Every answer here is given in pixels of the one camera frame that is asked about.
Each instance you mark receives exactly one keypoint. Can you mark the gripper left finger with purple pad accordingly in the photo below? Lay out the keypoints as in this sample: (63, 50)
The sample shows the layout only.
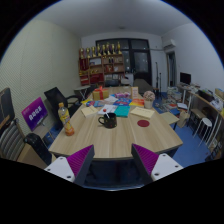
(75, 167)

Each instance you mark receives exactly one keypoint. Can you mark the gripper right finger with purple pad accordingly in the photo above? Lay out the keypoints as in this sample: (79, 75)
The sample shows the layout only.
(152, 166)

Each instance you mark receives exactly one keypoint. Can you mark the red round coaster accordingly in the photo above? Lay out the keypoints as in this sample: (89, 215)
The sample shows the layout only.
(143, 123)

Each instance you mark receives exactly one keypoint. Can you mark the beige book right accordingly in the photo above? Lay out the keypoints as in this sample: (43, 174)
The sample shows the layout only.
(142, 112)

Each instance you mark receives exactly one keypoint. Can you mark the beige book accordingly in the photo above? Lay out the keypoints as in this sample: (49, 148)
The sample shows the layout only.
(89, 111)
(142, 112)

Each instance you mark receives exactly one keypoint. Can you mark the orange drink bottle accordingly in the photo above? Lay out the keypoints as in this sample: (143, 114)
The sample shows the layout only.
(65, 119)

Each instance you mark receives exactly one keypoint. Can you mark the beige book left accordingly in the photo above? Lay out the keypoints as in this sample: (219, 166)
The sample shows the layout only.
(89, 111)

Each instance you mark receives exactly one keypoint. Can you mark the black mug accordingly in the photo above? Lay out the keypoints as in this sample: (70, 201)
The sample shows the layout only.
(108, 120)

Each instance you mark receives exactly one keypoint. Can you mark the teal notebook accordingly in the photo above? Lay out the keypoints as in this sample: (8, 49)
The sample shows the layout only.
(122, 111)

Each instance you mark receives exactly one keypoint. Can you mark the orange booklet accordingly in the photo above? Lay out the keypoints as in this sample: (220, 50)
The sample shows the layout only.
(137, 102)

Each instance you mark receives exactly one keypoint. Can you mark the striped chair left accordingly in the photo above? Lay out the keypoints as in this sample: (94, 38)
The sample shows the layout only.
(12, 141)

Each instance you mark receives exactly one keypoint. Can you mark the purple sign board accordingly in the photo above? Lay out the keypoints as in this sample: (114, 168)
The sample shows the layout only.
(34, 113)

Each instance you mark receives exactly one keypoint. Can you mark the white paper sheet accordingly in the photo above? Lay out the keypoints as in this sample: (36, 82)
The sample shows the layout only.
(107, 109)

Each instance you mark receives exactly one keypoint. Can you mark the potted pink flowers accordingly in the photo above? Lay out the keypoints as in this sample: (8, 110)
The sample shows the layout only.
(149, 98)

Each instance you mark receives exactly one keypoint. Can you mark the wooden side desk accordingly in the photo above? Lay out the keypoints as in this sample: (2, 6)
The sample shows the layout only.
(201, 108)

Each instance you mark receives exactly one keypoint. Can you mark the white stool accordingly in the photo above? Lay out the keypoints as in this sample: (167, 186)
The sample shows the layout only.
(203, 128)

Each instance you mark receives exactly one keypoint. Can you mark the black office chair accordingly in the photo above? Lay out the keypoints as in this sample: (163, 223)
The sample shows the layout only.
(55, 97)

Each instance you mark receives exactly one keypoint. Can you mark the yellow gift box red ribbon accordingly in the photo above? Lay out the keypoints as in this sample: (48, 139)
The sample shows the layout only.
(100, 93)

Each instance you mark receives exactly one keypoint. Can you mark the computer monitor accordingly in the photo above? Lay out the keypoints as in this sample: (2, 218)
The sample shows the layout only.
(185, 78)

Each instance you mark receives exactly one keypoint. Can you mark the red wooden shelf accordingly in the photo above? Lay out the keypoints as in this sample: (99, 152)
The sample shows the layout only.
(97, 70)

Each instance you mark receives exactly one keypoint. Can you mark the air conditioner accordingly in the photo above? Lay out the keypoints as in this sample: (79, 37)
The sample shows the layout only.
(169, 43)

